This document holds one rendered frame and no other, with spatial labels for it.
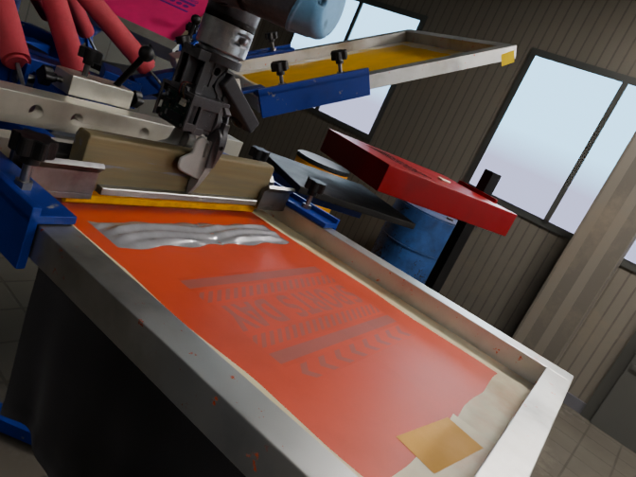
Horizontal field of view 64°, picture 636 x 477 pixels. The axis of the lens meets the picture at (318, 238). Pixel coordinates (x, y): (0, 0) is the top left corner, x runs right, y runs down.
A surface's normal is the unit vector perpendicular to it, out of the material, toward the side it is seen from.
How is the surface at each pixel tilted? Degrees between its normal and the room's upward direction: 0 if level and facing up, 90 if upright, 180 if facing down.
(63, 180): 90
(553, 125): 90
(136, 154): 90
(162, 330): 0
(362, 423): 0
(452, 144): 90
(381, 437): 0
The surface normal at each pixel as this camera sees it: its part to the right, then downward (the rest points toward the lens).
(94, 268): 0.40, -0.88
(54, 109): 0.75, 0.48
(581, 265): -0.59, -0.03
